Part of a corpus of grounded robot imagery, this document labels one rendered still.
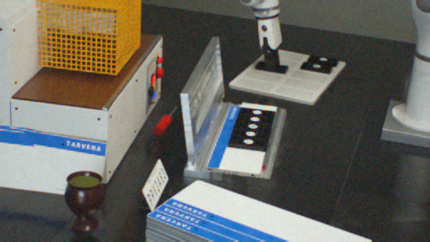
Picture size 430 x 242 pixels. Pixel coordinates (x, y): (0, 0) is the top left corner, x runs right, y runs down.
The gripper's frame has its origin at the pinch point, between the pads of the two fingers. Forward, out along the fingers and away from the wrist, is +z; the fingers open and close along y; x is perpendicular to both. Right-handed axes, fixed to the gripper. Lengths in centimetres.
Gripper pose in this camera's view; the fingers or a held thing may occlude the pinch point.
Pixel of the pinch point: (272, 61)
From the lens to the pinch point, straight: 272.5
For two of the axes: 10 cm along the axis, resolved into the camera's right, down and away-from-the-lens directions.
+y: 3.1, -3.7, 8.8
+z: 1.4, 9.3, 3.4
